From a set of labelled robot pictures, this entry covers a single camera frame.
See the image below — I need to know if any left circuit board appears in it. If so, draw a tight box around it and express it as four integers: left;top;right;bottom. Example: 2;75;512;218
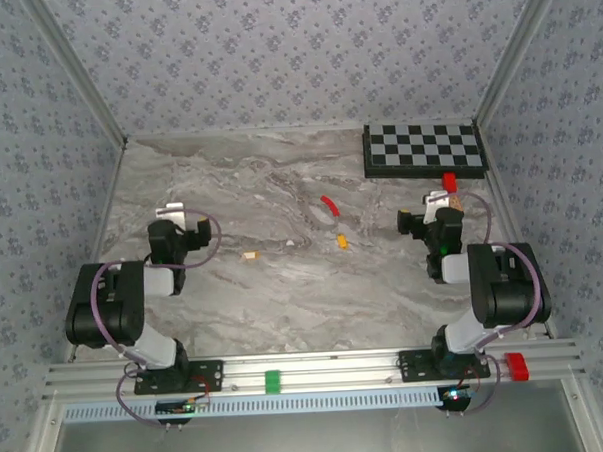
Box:
155;397;212;418

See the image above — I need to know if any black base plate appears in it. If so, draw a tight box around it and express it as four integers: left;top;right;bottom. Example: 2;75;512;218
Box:
397;346;491;385
132;359;226;396

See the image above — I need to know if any aluminium table side rail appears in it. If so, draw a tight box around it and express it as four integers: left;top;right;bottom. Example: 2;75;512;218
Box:
476;117;559;342
55;137;138;362

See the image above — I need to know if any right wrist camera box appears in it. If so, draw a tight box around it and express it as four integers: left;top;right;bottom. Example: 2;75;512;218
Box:
422;190;457;227

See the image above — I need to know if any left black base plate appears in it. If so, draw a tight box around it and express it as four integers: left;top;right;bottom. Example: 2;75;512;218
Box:
132;359;226;396

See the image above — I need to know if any right circuit board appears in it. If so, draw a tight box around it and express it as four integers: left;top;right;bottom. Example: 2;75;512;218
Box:
441;386;478;406

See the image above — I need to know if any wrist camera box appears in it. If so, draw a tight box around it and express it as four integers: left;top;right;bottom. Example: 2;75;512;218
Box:
154;202;189;234
422;190;457;227

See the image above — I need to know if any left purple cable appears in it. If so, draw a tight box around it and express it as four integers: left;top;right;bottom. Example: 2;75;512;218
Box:
86;207;231;436

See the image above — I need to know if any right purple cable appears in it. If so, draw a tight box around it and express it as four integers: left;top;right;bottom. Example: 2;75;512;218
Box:
432;188;549;417

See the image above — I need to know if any black grey chessboard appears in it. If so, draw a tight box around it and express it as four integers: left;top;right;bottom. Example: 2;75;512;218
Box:
361;119;490;181

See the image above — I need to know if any aluminium mounting rail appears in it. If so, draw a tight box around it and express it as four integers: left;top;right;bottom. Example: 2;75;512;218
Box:
40;339;587;402

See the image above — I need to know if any blue slotted cable duct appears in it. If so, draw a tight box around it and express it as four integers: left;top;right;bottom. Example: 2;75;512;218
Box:
62;385;443;424

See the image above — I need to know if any red rail clip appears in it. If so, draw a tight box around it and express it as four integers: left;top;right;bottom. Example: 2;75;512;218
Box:
503;351;530;382

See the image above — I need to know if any aluminium frame post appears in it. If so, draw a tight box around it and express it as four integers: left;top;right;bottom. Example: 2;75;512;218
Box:
470;0;574;127
23;0;130;150

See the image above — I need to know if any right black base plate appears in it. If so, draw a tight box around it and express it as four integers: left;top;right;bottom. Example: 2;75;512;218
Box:
397;346;491;385

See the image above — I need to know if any circuit board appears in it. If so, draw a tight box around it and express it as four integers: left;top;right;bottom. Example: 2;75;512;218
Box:
441;386;478;406
155;397;212;418

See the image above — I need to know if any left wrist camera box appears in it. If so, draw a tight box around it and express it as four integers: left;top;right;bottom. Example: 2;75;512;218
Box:
154;202;189;234

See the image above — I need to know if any purple cable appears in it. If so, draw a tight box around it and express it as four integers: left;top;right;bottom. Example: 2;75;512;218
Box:
432;188;549;417
86;207;231;436

